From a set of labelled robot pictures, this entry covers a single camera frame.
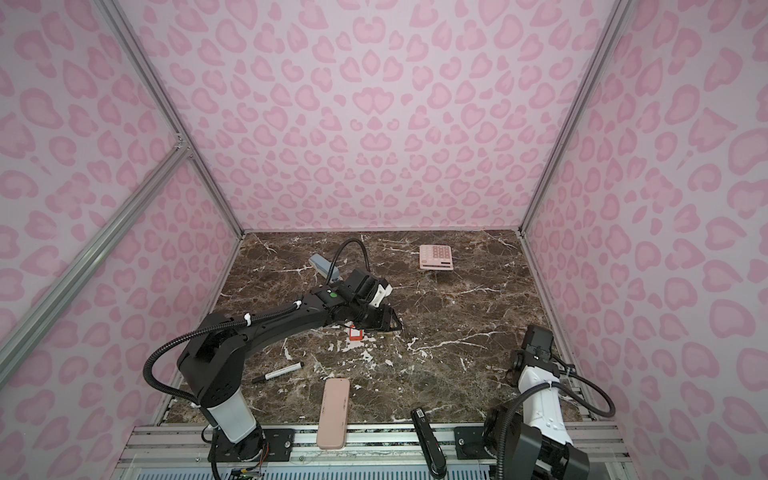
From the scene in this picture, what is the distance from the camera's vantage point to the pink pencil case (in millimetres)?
744

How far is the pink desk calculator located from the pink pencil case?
0.48 metres

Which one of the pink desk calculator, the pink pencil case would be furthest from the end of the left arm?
the pink desk calculator

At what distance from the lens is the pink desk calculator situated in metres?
1.09

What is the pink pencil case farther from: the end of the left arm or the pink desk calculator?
the pink desk calculator
